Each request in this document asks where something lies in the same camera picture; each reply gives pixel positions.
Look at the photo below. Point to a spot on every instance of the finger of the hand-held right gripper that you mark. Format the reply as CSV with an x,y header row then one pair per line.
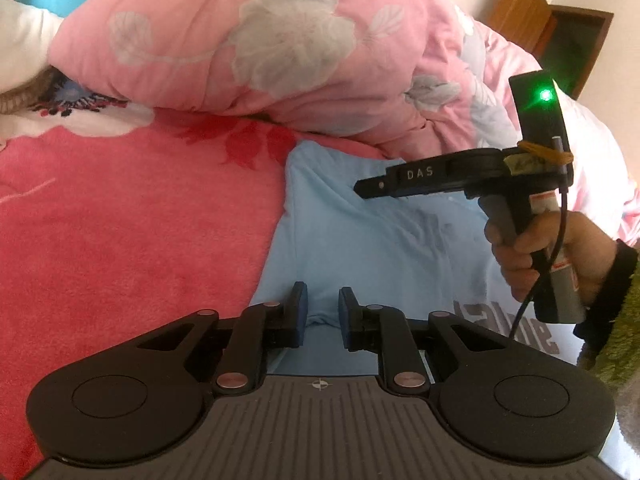
x,y
375,187

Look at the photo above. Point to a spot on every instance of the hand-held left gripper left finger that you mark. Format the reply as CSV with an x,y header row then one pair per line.
x,y
300,310

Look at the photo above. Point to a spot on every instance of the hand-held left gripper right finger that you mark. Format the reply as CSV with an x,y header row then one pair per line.
x,y
345,315

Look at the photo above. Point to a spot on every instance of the blue printed t-shirt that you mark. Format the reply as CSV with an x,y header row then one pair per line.
x,y
360,240

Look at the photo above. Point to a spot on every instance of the person's right hand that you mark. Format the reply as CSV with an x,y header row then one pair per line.
x,y
590,245

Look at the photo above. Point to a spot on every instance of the brown wooden door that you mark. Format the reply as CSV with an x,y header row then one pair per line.
x,y
525,0

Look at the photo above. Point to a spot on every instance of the red floral blanket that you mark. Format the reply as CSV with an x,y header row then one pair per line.
x,y
125,235

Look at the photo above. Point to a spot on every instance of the pink floral quilt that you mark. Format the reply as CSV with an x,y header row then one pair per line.
x,y
250,35

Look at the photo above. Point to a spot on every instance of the white pillow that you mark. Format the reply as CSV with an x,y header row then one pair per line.
x,y
25,45

